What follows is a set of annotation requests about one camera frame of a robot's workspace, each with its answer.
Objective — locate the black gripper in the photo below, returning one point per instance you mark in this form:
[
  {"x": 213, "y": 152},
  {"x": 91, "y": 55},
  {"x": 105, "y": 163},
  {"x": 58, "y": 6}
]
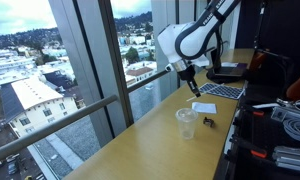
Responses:
[{"x": 187, "y": 74}]

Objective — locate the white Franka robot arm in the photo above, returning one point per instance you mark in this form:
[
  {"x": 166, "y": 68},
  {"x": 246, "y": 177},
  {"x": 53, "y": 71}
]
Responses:
[{"x": 190, "y": 36}]

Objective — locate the clear plastic cup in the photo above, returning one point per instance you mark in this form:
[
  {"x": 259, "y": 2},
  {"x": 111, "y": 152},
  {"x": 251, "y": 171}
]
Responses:
[{"x": 186, "y": 128}]

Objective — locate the white paper sheet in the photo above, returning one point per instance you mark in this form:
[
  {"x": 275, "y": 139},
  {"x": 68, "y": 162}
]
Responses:
[{"x": 204, "y": 107}]

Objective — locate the dark staple remover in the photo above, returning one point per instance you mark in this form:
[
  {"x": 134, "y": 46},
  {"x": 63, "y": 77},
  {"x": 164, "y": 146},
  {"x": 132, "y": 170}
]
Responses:
[{"x": 208, "y": 122}]

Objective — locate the black laptop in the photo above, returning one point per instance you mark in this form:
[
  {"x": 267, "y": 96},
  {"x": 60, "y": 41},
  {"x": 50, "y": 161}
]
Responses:
[{"x": 231, "y": 70}]

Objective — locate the small white paper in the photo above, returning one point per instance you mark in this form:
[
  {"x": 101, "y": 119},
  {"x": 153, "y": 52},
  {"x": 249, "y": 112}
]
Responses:
[{"x": 230, "y": 64}]

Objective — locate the dark framed chair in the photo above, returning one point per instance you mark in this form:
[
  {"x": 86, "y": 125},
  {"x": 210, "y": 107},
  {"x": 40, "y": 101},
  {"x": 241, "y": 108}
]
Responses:
[{"x": 256, "y": 61}]

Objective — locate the black perforated breadboard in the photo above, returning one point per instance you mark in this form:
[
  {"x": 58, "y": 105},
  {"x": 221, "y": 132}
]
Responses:
[{"x": 263, "y": 133}]

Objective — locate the aluminium extrusion bar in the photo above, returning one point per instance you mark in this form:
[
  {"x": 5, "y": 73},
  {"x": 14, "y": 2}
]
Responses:
[
  {"x": 280, "y": 114},
  {"x": 290, "y": 158}
]

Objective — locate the grey metal handrail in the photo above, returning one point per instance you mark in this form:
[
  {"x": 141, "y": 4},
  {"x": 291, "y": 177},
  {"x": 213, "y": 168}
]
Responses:
[{"x": 56, "y": 126}]

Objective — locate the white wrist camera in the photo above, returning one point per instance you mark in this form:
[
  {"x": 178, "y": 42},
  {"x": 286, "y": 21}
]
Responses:
[{"x": 169, "y": 68}]

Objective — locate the black camera stand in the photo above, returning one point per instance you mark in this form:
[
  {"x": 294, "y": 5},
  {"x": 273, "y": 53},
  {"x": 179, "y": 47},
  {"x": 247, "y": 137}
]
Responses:
[{"x": 256, "y": 33}]

